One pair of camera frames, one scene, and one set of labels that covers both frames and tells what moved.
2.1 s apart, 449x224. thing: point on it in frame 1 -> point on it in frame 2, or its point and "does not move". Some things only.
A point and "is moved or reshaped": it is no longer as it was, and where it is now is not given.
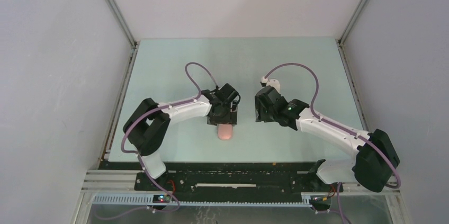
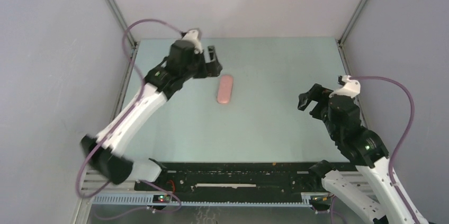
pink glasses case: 225,131 is moved or reshaped
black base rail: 236,181 does not move
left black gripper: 230,118 -> 212,69
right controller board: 321,201 does not move
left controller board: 161,198 does not move
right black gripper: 260,115 -> 321,93
